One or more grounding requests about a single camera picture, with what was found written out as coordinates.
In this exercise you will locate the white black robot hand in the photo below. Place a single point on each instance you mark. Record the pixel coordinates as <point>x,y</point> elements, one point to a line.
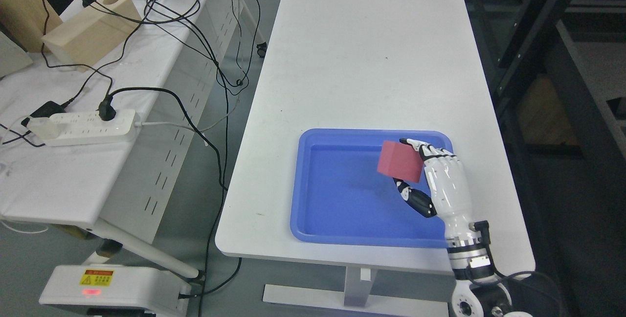
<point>449,198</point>

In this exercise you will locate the pink foam block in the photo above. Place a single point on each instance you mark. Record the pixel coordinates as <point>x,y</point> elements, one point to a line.
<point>400,161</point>

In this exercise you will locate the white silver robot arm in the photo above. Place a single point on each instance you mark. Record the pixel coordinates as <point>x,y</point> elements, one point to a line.
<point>479,289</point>

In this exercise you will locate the blue plastic tray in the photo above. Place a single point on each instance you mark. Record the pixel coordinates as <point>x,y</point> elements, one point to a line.
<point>339,197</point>

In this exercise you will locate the black metal shelf rack right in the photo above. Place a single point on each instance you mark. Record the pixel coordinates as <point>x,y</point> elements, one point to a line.
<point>556,73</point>

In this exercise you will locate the beige wooden block with hole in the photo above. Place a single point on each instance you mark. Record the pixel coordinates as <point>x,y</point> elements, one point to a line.
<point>91,34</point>

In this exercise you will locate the white long table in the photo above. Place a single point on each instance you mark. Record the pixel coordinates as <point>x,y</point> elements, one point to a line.
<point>377,64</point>

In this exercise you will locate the white base unit warning label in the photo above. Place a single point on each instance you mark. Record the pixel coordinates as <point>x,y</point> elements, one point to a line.
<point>116,291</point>

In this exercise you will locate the white side desk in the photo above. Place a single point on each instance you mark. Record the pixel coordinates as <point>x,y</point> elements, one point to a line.
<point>119,191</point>

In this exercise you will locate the white power strip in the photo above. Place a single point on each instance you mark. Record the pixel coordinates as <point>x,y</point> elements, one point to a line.
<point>84,128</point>

